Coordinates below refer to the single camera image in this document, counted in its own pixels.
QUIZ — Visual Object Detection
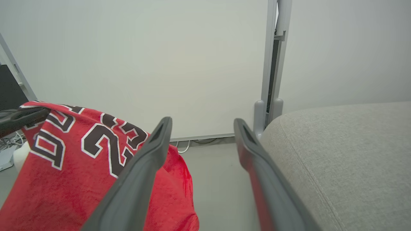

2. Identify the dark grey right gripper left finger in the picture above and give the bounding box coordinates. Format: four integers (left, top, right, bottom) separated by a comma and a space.
80, 117, 173, 231

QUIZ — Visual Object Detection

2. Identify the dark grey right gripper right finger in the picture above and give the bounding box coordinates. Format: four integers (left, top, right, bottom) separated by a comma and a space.
233, 118, 321, 231

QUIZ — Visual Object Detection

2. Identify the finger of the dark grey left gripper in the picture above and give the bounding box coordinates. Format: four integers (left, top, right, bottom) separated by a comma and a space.
0, 107, 51, 138

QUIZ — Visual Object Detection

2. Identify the red basketball jersey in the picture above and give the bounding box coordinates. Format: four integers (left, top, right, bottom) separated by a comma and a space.
0, 100, 199, 231

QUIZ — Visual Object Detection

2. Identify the black flat panel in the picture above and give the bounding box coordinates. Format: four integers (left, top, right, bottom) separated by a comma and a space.
0, 64, 29, 112

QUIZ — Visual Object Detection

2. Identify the white rounded plastic object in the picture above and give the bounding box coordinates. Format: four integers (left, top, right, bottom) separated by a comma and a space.
13, 141, 31, 173

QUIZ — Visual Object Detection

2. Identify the light grey floor box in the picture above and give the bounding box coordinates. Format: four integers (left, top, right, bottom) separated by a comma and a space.
0, 145, 18, 172

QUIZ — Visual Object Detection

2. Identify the grey fabric ottoman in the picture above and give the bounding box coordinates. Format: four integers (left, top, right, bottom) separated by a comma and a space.
258, 102, 411, 231

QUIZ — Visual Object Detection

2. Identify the white cable bundle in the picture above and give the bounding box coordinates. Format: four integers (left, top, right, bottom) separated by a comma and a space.
0, 131, 25, 151

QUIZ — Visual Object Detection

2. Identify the grey slanted frame bar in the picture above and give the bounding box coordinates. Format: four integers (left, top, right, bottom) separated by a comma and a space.
0, 32, 38, 101

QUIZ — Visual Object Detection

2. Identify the white floor cable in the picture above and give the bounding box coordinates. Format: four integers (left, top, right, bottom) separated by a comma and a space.
176, 140, 191, 154

